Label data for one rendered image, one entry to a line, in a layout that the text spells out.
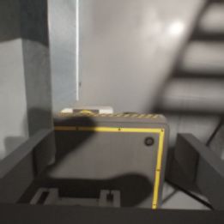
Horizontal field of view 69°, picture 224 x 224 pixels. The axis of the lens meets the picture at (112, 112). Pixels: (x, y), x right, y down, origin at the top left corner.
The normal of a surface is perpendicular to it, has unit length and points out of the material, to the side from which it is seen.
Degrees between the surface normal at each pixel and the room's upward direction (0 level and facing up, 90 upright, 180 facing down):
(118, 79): 0
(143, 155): 0
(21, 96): 0
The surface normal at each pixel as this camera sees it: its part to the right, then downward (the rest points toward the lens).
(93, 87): -0.02, 0.25
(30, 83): 0.91, 0.15
